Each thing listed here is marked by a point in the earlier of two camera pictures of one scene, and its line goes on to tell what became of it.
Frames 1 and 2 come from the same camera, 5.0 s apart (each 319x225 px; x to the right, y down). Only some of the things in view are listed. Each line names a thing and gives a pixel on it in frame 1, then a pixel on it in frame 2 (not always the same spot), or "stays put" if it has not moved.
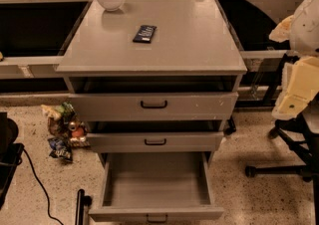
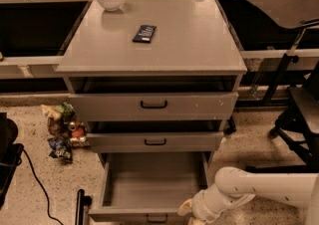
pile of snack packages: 66,130 stays put
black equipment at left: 11,153 stays put
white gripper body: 306,26 → 198,203
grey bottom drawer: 159,187 stays put
